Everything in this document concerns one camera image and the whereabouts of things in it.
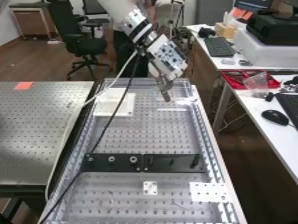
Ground orange tape patch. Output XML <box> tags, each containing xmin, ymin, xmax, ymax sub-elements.
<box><xmin>13</xmin><ymin>81</ymin><xmax>34</xmax><ymax>91</ymax></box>

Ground small white box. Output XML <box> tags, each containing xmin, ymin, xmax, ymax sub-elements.
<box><xmin>92</xmin><ymin>88</ymin><xmax>137</xmax><ymax>118</ymax></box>

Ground clear plastic cup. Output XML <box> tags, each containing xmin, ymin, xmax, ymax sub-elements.
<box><xmin>242</xmin><ymin>71</ymin><xmax>271</xmax><ymax>99</ymax></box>

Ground red tray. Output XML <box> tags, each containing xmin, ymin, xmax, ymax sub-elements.
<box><xmin>219</xmin><ymin>69</ymin><xmax>283</xmax><ymax>91</ymax></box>

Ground orange paper note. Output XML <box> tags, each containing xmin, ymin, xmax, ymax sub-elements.
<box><xmin>229</xmin><ymin>6</ymin><xmax>254</xmax><ymax>21</ymax></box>

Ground black office chair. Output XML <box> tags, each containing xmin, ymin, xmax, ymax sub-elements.
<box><xmin>81</xmin><ymin>0</ymin><xmax>113</xmax><ymax>38</ymax></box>
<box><xmin>45</xmin><ymin>0</ymin><xmax>113</xmax><ymax>81</ymax></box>

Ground black case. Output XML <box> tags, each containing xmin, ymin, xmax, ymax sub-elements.
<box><xmin>245</xmin><ymin>11</ymin><xmax>298</xmax><ymax>47</ymax></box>

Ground black keyboard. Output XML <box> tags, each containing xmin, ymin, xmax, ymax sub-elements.
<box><xmin>202</xmin><ymin>36</ymin><xmax>237</xmax><ymax>58</ymax></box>
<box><xmin>274</xmin><ymin>92</ymin><xmax>298</xmax><ymax>130</ymax></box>

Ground black headphones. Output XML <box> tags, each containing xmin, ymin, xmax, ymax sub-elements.
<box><xmin>197</xmin><ymin>26</ymin><xmax>217</xmax><ymax>39</ymax></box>

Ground black computer mouse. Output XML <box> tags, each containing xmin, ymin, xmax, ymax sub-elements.
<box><xmin>261</xmin><ymin>108</ymin><xmax>291</xmax><ymax>127</ymax></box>

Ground computer screen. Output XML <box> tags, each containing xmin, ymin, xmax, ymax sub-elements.
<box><xmin>233</xmin><ymin>0</ymin><xmax>277</xmax><ymax>13</ymax></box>

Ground small white square bracket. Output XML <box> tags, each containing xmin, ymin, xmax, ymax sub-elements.
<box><xmin>141</xmin><ymin>180</ymin><xmax>159</xmax><ymax>196</ymax></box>

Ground small cardboard box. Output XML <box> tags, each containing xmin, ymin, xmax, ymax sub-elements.
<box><xmin>214</xmin><ymin>21</ymin><xmax>237</xmax><ymax>40</ymax></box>

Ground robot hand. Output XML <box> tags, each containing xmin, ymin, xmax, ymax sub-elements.
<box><xmin>145</xmin><ymin>33</ymin><xmax>190</xmax><ymax>103</ymax></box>

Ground black plate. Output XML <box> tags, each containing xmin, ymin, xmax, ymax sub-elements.
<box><xmin>80</xmin><ymin>152</ymin><xmax>207</xmax><ymax>174</ymax></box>

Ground wooden cabinet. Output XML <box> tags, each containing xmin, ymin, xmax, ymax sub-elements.
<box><xmin>8</xmin><ymin>2</ymin><xmax>57</xmax><ymax>41</ymax></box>

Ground white plastic crate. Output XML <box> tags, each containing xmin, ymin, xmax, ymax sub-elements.
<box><xmin>231</xmin><ymin>19</ymin><xmax>298</xmax><ymax>68</ymax></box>

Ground white desk with wooden side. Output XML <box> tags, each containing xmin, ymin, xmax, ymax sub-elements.
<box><xmin>185</xmin><ymin>23</ymin><xmax>298</xmax><ymax>134</ymax></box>

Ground clear box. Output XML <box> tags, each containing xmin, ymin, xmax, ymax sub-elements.
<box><xmin>38</xmin><ymin>78</ymin><xmax>247</xmax><ymax>224</ymax></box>

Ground black cable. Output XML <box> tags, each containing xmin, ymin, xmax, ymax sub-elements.
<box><xmin>38</xmin><ymin>53</ymin><xmax>144</xmax><ymax>224</ymax></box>

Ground white cable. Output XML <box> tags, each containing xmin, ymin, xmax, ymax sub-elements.
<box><xmin>42</xmin><ymin>49</ymin><xmax>140</xmax><ymax>203</ymax></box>

